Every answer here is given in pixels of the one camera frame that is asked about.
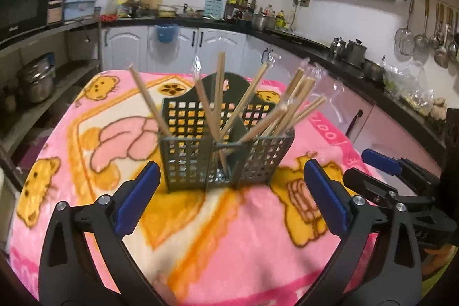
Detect pile of pale bulbs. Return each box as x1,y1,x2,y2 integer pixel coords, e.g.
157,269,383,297
428,96,449,120

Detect row of condiment bottles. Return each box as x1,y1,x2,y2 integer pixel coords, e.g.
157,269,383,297
226,0,288,30

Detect steel cooking pot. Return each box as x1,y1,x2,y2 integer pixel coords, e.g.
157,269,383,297
364,59,386,82

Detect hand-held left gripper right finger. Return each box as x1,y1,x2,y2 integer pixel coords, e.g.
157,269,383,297
297,159,422,306

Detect metal shelf rack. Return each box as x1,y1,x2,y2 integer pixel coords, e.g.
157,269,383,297
0,17,103,185

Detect dark green chopstick holder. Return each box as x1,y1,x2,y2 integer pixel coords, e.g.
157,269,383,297
159,72,295,191

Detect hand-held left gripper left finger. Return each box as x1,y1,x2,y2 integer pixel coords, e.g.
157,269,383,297
38,161,169,306

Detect pink printed blanket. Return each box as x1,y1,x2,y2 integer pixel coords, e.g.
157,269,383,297
7,69,445,306

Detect white lower cabinets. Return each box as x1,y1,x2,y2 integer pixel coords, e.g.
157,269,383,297
100,24,442,170

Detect blue hanging bin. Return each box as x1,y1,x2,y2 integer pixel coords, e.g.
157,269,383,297
155,24,179,44

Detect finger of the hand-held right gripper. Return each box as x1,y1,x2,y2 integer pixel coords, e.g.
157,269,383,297
361,148,441,185
342,168,436,211

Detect large steel kettle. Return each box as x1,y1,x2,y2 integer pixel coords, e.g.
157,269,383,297
345,39,368,68

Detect black microwave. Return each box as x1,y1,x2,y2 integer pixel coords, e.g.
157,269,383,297
0,0,54,41

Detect steel stock pot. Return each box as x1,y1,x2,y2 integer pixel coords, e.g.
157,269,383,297
251,14,277,31

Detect row of hanging kitchen utensils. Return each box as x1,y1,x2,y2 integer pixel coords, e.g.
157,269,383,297
394,0,459,68

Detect person's left hand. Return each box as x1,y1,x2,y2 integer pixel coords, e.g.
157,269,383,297
154,272,180,306

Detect black kitchen countertop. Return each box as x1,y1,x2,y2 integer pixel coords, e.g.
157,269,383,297
100,14,449,163

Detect small steel kettle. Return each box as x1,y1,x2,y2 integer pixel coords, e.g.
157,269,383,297
330,37,347,59

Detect plastic bags of vegetables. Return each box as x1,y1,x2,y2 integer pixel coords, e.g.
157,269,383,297
382,62,436,109

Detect bunch of wooden chopsticks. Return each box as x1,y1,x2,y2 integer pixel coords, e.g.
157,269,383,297
128,52,328,181

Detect blue utensil caddy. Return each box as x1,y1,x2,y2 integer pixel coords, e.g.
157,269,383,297
204,0,227,18

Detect stack of steel pots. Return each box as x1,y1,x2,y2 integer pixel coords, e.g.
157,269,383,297
16,53,58,104

